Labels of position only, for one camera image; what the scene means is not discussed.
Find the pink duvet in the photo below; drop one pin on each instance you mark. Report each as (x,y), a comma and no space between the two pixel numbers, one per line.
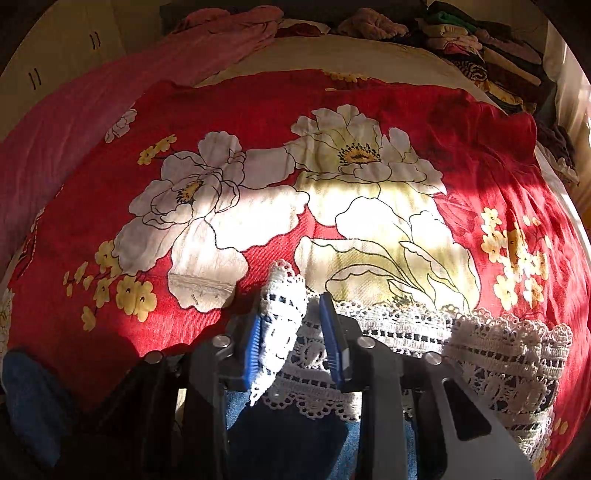
(69,120)

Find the cream wardrobe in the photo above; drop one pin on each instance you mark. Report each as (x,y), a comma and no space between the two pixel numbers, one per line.
(60,46)

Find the white curtain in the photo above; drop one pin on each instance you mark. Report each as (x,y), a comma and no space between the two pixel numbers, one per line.
(570,78)

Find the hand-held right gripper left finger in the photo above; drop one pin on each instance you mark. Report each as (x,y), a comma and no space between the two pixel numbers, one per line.
(253,350)

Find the dark red cloth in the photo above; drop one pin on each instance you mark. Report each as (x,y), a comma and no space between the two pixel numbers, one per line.
(302,30)

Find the red floral blanket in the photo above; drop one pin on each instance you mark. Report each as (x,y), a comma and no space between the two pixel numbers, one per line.
(231,115)

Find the blue denim jeans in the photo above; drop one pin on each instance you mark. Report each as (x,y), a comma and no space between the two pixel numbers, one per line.
(392,332)

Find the grey headboard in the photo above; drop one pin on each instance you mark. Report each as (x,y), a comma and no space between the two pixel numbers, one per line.
(323,11)

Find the stack of folded clothes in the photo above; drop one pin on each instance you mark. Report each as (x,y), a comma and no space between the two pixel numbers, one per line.
(485,60)

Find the beige bed sheet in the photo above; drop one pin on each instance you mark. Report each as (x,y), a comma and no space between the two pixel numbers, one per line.
(369,57)

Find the pink fluffy cloth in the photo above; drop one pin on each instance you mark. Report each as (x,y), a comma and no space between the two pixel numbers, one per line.
(369,26)

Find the purple cloth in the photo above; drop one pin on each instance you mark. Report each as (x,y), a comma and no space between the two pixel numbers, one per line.
(554,138)

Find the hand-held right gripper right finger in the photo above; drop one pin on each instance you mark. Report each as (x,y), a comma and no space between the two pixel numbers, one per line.
(331,337)

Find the blue cloth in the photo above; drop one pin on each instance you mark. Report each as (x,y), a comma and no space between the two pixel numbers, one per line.
(27,397)

